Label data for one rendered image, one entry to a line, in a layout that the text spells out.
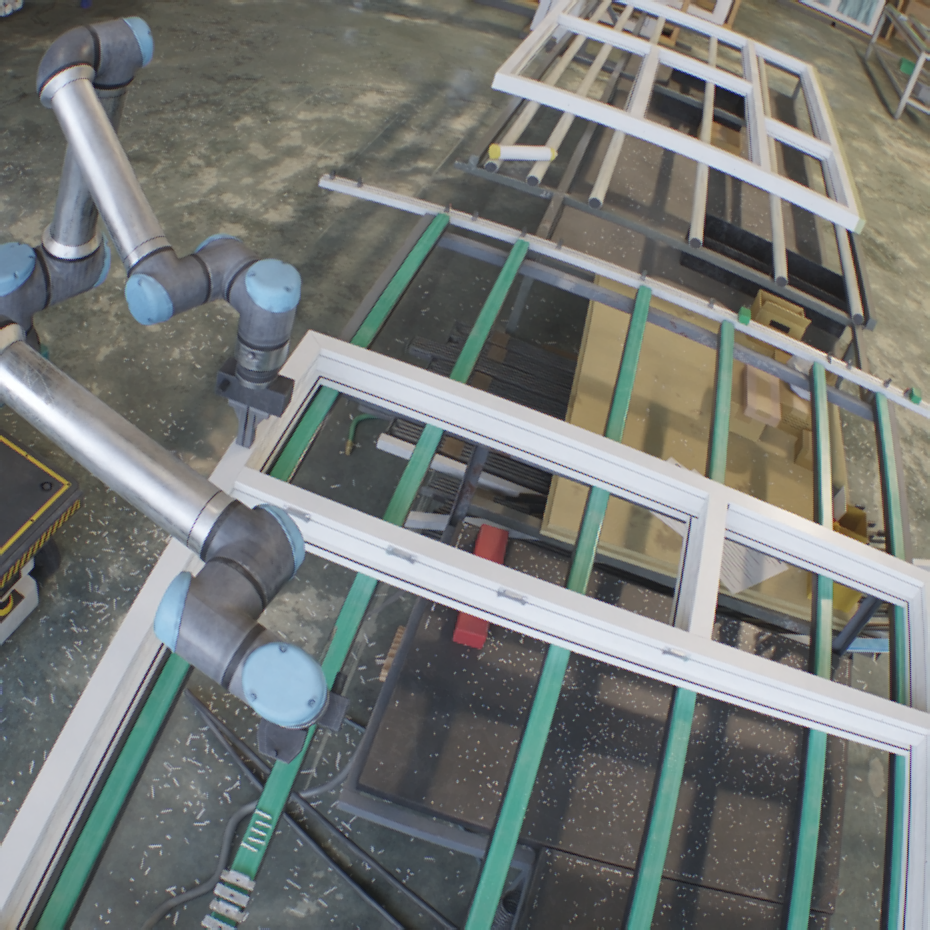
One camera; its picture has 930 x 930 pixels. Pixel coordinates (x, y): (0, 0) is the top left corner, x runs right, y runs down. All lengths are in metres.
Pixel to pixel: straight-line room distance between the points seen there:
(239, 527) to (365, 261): 2.96
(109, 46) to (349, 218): 2.67
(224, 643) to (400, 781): 0.79
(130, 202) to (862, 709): 1.56
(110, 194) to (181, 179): 2.91
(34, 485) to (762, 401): 1.90
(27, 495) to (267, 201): 2.24
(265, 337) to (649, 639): 0.79
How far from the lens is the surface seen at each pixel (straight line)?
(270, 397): 1.75
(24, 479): 2.66
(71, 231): 2.22
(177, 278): 1.64
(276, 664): 1.15
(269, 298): 1.62
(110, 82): 1.98
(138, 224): 1.68
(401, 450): 2.84
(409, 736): 1.95
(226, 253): 1.70
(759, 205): 4.33
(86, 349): 3.57
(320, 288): 3.94
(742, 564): 2.45
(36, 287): 2.25
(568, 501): 2.38
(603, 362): 2.83
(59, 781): 1.43
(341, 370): 2.11
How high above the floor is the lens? 2.20
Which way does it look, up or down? 42 degrees down
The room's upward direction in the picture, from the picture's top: 20 degrees clockwise
